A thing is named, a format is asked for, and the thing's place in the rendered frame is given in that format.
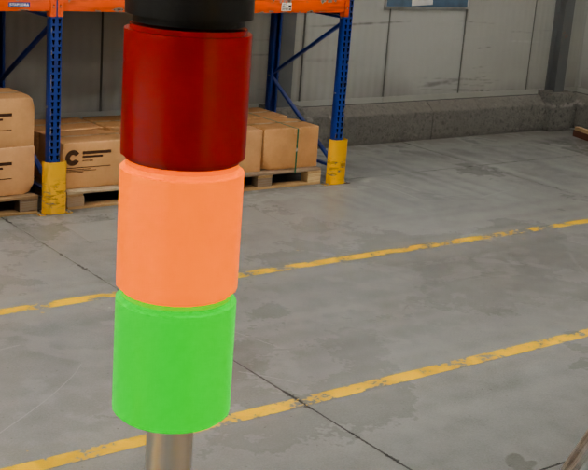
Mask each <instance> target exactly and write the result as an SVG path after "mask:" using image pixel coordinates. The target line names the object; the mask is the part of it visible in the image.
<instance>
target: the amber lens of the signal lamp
mask: <svg viewBox="0 0 588 470"><path fill-rule="evenodd" d="M244 177H245V172H244V170H243V168H241V167H240V166H239V164H238V165H237V166H235V167H233V168H229V169H226V170H220V171H212V172H178V171H167V170H161V169H154V168H148V167H145V166H141V165H138V164H135V163H133V162H130V161H128V160H127V159H125V160H124V161H123V162H122V163H121V164H120V165H119V212H118V242H117V271H116V285H117V287H118V288H119V289H120V290H121V291H122V292H123V293H124V294H125V295H126V296H128V297H131V298H133V299H135V300H138V301H141V302H144V303H148V304H153V305H158V306H167V307H198V306H205V305H210V304H215V303H218V302H220V301H222V300H225V299H226V298H227V297H229V296H230V295H232V294H233V293H234V292H235V291H236V288H237V284H238V268H239V253H240V238H241V223H242V208H243V192H244Z"/></svg>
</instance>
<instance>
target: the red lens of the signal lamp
mask: <svg viewBox="0 0 588 470"><path fill-rule="evenodd" d="M252 42H253V35H252V34H251V33H249V32H248V29H247V28H246V27H244V28H240V29H231V30H201V29H185V28H174V27H164V26H157V25H150V24H144V23H141V22H137V21H133V20H131V21H130V24H127V25H124V36H123V65H122V95H121V124H120V154H122V155H123V156H124V157H125V158H126V159H127V160H128V161H130V162H133V163H135V164H138V165H141V166H145V167H148V168H154V169H161V170H167V171H178V172H212V171H220V170H226V169H229V168H233V167H235V166H237V165H238V164H239V163H240V162H241V161H243V160H244V159H245V148H246V133H247V118H248V102H249V87H250V72H251V57H252Z"/></svg>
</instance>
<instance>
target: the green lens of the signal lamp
mask: <svg viewBox="0 0 588 470"><path fill-rule="evenodd" d="M235 313H236V298H235V295H234V294H232V295H230V296H229V297H227V298H226V299H225V300H222V301H220V302H218V303H215V304H210V305H205V306H198V307H167V306H158V305H153V304H148V303H144V302H141V301H138V300H135V299H133V298H131V297H128V296H126V295H125V294H124V293H123V292H122V291H121V290H120V289H119V291H118V292H117V293H116V301H115V330H114V360H113V389H112V409H113V411H114V412H115V414H116V415H117V416H118V417H119V418H121V419H122V420H123V421H124V422H126V423H127V424H129V425H131V426H133V427H135V428H137V429H140V430H144V431H148V432H152V433H160V434H187V433H195V432H199V431H202V430H205V429H208V428H210V427H212V426H214V425H216V424H218V423H219V422H221V421H222V420H223V419H224V418H225V417H226V416H228V413H229V410H230V403H231V374H232V359H233V343H234V328H235Z"/></svg>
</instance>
